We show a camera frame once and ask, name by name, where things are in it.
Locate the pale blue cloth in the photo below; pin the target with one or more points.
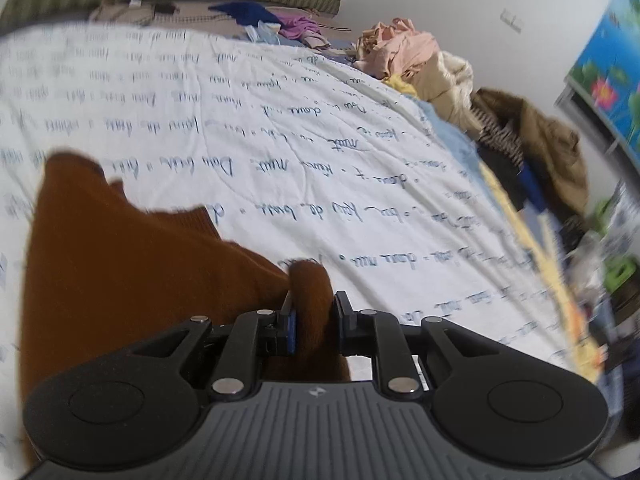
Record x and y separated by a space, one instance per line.
262 35

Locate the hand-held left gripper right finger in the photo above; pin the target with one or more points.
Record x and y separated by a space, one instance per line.
345 330

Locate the brown knit sweater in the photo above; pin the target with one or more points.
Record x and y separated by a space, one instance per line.
125 285

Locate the brown jacket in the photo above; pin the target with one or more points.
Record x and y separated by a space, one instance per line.
550 150

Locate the dark blue cloth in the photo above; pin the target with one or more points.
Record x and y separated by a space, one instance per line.
245 12

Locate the black striped cloth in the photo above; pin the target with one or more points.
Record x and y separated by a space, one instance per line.
500 137

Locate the blue and purple clothes pile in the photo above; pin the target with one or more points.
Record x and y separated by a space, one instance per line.
200 14

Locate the white wall switch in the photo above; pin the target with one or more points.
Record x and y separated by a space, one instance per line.
511 21

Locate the pink clothes pile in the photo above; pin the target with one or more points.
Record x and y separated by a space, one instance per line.
400 47

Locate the green plastic object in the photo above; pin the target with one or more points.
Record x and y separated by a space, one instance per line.
620 270

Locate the light blue sheet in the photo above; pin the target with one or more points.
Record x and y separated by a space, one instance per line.
450 145

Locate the white script-printed quilt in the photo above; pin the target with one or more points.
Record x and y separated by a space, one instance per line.
300 160

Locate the purple cloth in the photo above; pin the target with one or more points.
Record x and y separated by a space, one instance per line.
300 29

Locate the cream cloth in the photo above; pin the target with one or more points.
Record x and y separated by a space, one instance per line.
452 85

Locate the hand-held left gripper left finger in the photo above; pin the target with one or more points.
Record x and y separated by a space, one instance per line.
289 330

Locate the colourful lotus poster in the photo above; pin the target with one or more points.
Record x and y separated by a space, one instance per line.
610 60

